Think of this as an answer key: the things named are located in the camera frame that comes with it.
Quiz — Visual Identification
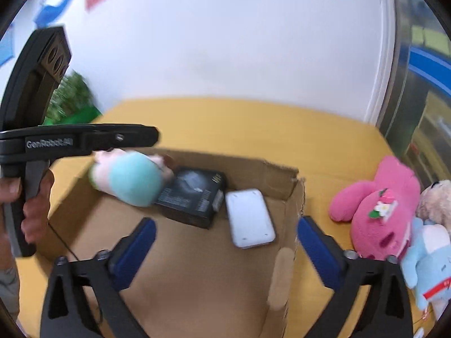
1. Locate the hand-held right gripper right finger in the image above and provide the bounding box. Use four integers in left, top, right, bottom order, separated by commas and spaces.
297, 216, 414, 338

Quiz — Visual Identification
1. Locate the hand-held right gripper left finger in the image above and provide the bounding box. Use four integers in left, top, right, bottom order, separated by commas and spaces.
40, 217, 157, 338

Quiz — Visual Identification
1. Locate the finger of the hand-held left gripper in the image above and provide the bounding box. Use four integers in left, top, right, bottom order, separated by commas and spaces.
90, 123, 159, 154

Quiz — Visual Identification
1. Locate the teal and pink plush doll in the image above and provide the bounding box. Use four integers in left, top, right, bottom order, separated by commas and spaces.
88, 150, 175, 208

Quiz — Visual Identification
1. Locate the brown cardboard box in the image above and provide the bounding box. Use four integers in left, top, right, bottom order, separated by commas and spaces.
37, 146, 306, 338

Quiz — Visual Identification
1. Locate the white rectangular device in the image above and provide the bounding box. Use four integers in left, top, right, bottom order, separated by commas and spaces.
225, 188, 276, 249

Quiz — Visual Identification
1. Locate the wooden desktop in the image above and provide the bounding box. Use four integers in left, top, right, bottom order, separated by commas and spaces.
16, 97, 451, 338

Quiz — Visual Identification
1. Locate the person's left hand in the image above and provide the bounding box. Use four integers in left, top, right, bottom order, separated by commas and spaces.
0, 169, 55, 243

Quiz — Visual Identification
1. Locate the pink plush toy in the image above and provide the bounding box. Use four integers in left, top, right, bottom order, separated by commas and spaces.
329, 155, 421, 259

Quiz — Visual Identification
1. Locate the green plant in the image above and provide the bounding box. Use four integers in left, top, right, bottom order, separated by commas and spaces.
46, 72, 103, 125

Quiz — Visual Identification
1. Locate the black product box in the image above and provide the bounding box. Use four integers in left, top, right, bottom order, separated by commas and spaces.
153, 166, 228, 229

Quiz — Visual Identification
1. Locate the blue plush toy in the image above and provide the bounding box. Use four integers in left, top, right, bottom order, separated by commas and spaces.
401, 218, 451, 310

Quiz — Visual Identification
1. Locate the beige plush toy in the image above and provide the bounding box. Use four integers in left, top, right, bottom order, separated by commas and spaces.
416, 179, 451, 235

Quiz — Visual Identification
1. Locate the blue wall poster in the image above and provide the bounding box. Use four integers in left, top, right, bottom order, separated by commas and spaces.
0, 0, 96, 67

